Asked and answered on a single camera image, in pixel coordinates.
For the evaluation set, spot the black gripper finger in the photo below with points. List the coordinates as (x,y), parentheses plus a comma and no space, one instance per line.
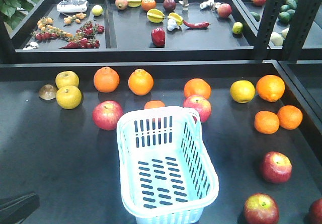
(17,208)

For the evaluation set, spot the light blue plastic basket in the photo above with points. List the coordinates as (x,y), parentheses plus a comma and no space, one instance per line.
(166,174)

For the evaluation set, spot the yellow pear fruit front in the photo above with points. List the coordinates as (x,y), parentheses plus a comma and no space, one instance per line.
(68,97)

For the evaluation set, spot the yellow pear fruit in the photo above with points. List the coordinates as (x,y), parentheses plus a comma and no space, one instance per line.
(67,78)
(68,97)

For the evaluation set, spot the red apple far left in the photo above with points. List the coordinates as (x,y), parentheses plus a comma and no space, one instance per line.
(106,115)

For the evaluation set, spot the red apple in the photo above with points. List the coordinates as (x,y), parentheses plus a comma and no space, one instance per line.
(200,104)
(315,212)
(276,168)
(106,115)
(261,208)

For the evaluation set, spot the yellow pear fruit back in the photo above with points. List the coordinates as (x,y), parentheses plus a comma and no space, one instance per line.
(67,78)

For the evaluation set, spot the orange with knob left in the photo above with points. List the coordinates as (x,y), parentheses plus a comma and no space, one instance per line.
(106,80)

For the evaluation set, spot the orange with knob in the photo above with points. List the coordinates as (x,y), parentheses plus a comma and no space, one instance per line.
(106,80)
(140,82)

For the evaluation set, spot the small orange centre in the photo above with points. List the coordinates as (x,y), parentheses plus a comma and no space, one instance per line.
(154,104)

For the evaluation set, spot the small orange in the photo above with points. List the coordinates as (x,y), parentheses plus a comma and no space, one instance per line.
(154,104)
(290,117)
(266,122)

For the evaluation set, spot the red apple middle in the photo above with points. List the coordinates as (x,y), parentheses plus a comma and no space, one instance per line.
(200,104)

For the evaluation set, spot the large orange behind apple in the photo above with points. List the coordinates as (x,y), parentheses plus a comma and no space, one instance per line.
(198,87)

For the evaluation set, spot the red bell pepper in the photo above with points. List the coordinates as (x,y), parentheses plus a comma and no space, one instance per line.
(158,36)

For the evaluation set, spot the white garlic bulb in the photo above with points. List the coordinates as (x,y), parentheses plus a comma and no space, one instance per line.
(172,25)

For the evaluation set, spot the red apple nearest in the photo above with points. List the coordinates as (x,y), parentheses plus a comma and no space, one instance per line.
(261,208)

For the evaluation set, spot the yellow orange fruit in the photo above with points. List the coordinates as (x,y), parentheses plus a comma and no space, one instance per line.
(242,91)

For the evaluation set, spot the red chili pepper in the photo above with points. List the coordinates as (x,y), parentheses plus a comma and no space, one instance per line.
(200,25)

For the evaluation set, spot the red apple front right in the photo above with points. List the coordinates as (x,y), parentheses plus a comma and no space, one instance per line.
(276,168)

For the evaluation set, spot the small orange lower left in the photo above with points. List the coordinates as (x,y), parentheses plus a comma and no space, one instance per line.
(266,122)

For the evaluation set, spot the black wooden fruit stand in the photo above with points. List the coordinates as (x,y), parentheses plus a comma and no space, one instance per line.
(73,165)

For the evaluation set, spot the large orange right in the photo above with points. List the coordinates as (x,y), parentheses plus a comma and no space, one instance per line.
(270,88)

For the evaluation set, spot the small orange lower right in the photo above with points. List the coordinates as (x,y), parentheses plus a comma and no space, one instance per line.
(290,117)

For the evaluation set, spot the red apple front left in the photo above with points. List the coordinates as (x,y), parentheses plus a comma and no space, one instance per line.
(315,212)

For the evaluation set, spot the black upright shelf post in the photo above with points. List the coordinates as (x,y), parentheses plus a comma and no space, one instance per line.
(283,30)

